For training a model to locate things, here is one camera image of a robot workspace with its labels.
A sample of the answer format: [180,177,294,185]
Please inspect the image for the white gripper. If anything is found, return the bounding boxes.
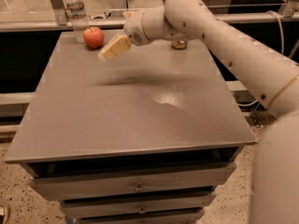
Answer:
[98,10,152,62]

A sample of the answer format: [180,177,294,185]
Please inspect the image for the red yellow apple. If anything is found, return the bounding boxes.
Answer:
[83,27,105,49]

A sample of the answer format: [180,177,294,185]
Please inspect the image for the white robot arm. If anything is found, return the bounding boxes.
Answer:
[99,0,299,224]

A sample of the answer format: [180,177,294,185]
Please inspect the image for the clear plastic water bottle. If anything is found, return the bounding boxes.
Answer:
[65,0,89,43]

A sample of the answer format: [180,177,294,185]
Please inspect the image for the gold soda can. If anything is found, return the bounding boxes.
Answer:
[171,40,188,49]

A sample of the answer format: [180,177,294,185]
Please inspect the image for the grey drawer cabinet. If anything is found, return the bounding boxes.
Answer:
[4,26,258,224]

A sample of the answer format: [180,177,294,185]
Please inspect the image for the top grey drawer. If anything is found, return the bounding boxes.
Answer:
[30,161,236,201]

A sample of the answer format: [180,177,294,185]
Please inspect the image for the grey drawer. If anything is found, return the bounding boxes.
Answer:
[30,161,236,201]
[79,208,205,224]
[61,192,216,218]

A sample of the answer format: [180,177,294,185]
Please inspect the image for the middle grey drawer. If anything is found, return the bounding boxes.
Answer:
[61,192,216,218]

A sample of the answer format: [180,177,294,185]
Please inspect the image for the bottom grey drawer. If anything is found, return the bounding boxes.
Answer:
[79,208,205,224]

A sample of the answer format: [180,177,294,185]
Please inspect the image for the shoe at floor corner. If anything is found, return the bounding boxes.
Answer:
[0,205,9,224]

